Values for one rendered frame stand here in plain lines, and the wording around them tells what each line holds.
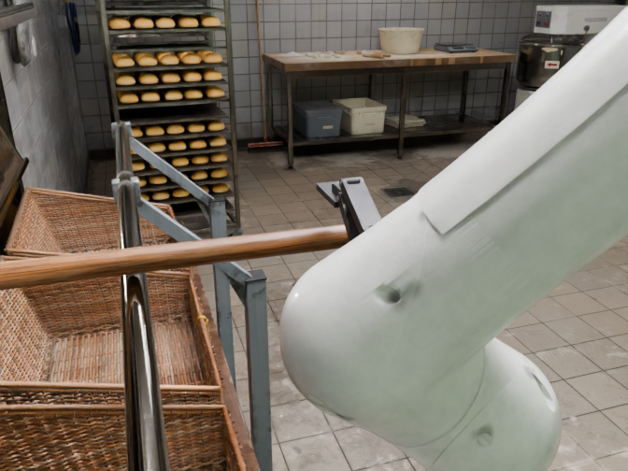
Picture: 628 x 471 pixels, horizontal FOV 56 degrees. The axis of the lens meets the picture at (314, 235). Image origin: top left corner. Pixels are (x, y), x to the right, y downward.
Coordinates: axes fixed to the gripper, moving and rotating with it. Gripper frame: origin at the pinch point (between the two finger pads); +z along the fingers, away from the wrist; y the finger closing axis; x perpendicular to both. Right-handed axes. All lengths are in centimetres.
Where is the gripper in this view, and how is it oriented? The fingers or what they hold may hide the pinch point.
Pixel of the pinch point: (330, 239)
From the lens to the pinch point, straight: 74.1
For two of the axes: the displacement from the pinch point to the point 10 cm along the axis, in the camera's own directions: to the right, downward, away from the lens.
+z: -3.0, -3.7, 8.8
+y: 0.0, 9.2, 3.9
